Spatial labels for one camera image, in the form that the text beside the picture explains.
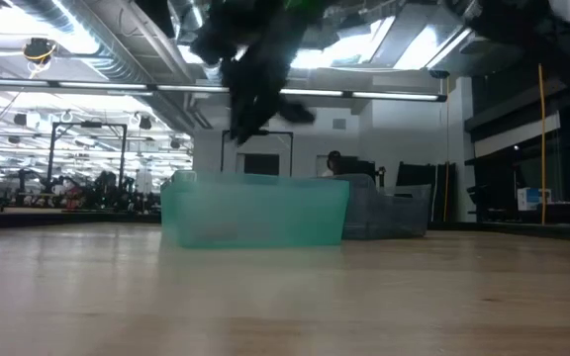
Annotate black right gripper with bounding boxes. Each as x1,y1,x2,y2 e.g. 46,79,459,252
190,0,335,145

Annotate long ceiling light strip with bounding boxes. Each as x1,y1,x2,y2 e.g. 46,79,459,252
0,77,448,104

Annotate person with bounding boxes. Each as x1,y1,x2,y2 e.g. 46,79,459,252
321,149,345,178

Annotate teal translucent plastic bin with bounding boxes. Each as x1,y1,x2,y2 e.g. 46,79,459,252
159,170,350,249

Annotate grey translucent plastic bin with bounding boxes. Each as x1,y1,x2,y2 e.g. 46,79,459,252
336,172,433,241

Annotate black upright panels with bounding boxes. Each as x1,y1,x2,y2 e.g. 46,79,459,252
395,160,458,223

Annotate black yellow ceiling reel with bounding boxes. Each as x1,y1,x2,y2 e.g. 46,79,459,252
21,37,59,66

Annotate white and blue box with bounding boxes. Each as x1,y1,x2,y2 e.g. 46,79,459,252
516,186,554,214

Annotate narrow black gantry frame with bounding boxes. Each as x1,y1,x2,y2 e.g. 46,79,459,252
220,129,295,182

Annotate round silver ceiling duct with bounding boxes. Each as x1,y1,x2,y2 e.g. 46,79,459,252
173,0,207,32

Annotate wide black gantry frame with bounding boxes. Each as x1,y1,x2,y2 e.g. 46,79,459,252
46,121,129,195

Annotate thin yellow cable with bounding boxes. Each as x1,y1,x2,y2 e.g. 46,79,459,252
442,76,451,223

